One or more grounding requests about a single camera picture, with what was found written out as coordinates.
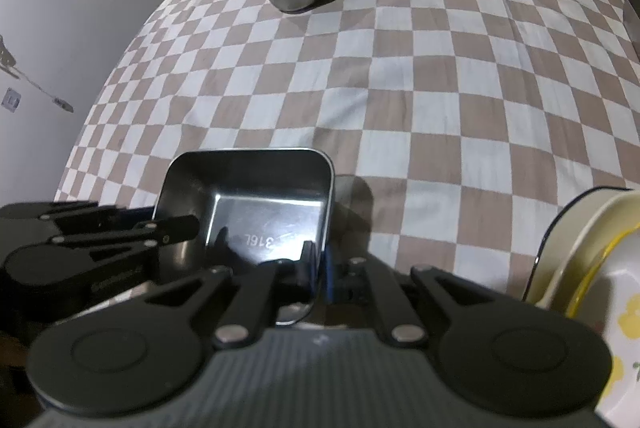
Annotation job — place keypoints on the wall socket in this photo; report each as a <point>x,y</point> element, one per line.
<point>11,99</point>

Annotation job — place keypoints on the steel rectangular tray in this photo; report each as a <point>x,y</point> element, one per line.
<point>270,208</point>

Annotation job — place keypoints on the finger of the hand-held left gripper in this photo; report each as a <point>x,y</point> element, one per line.
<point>150,234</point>
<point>125,215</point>

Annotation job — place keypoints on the brown white checkered cloth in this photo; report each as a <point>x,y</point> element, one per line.
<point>400,107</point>

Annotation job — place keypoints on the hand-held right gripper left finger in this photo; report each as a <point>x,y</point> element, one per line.
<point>307,273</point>

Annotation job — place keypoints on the flower-shaped yellow-rimmed bowl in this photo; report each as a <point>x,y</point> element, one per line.
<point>625,288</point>

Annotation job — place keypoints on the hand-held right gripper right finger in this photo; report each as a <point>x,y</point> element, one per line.
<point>330,280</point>

